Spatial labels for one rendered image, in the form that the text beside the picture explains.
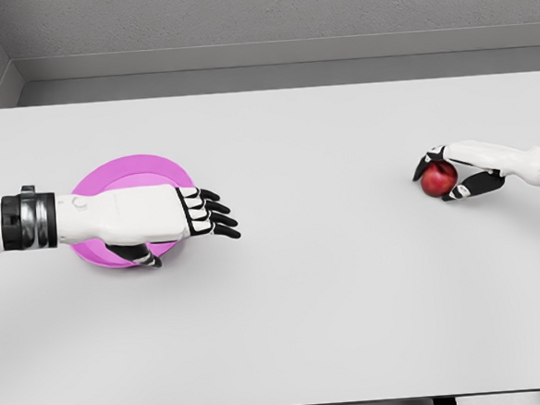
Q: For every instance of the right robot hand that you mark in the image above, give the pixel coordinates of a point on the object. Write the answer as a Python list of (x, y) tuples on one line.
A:
[(472, 152)]

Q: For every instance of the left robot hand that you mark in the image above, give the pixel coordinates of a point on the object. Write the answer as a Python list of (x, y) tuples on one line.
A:
[(145, 213)]

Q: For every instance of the pink plate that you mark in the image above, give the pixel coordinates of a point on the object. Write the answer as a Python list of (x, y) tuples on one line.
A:
[(129, 173)]

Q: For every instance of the red apple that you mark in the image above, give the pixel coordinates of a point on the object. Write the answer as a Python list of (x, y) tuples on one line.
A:
[(437, 180)]

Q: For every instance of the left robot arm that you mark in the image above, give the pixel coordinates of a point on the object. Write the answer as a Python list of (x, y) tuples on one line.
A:
[(30, 220)]

